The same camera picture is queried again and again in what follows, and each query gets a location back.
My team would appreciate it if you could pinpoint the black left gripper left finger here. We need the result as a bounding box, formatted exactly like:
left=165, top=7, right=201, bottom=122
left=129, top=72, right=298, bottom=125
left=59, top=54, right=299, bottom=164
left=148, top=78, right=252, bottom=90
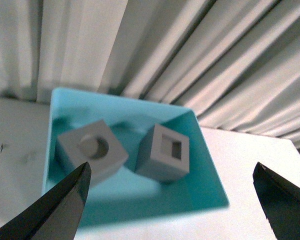
left=0, top=162, right=92, bottom=240

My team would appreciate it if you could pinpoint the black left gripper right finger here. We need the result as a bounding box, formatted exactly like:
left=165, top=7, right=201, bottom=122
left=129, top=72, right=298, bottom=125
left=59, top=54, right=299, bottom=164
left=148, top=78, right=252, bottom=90
left=253, top=162, right=300, bottom=240

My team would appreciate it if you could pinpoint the gray cube with round hole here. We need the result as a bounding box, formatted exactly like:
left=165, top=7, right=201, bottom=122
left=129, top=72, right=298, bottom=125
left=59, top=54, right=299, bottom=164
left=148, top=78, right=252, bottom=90
left=55, top=120, right=129, bottom=188

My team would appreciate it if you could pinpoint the gray cube with square hole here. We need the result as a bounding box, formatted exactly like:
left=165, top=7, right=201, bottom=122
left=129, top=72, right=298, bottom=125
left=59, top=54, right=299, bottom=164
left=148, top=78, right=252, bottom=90
left=135, top=123, right=190, bottom=183

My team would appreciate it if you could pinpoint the light blue plastic box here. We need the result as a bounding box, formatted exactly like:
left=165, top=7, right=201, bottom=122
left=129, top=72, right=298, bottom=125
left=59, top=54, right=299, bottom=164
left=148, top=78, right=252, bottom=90
left=41, top=87, right=229, bottom=229

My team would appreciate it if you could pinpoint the white pleated curtain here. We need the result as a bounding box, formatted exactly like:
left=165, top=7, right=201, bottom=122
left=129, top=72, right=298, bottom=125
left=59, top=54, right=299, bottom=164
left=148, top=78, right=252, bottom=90
left=0, top=0, right=300, bottom=148

